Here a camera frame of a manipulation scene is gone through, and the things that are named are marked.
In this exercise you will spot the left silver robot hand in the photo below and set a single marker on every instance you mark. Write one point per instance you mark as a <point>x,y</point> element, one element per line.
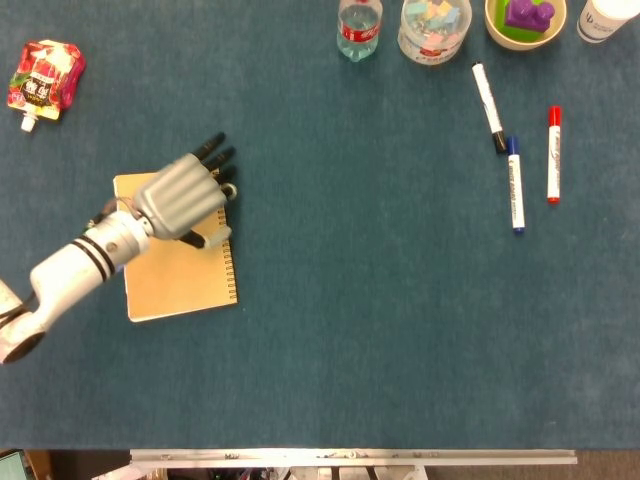
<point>175,200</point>

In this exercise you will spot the brown spiral notebook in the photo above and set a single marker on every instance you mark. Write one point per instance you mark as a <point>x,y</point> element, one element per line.
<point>185,280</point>

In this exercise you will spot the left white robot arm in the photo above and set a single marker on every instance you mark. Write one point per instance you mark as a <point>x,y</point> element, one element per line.
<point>70,272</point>

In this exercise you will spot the red jelly drink pouch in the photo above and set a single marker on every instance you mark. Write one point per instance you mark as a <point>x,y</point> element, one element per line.
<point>42,80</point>

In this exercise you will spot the blue felt table mat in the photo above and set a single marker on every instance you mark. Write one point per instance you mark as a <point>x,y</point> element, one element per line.
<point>350,300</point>

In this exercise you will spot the clear red-label soda bottle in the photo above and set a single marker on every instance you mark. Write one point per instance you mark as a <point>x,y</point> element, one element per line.
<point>359,30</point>

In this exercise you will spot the clear jar of binder clips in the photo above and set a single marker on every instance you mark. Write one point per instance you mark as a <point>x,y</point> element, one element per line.
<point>434,30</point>

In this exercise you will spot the black whiteboard marker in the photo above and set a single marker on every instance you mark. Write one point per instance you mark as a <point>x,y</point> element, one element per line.
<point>487,100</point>

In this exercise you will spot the blue whiteboard marker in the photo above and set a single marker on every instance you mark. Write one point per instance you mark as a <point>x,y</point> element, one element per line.
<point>515,187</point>

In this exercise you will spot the red whiteboard marker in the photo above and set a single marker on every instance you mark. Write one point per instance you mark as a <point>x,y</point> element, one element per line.
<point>553,155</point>

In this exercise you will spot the green toy building block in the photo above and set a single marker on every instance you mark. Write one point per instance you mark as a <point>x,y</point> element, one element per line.
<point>520,31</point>

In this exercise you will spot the beige bowl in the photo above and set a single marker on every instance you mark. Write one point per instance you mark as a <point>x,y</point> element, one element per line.
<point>525,30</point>

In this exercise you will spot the purple toy building block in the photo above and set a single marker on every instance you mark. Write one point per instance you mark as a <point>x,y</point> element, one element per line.
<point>527,15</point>

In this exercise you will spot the white paper cup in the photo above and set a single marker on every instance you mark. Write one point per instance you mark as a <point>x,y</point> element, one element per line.
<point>602,22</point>

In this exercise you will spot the aluminium frame rail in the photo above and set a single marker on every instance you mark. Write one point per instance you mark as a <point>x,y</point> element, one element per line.
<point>350,456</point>

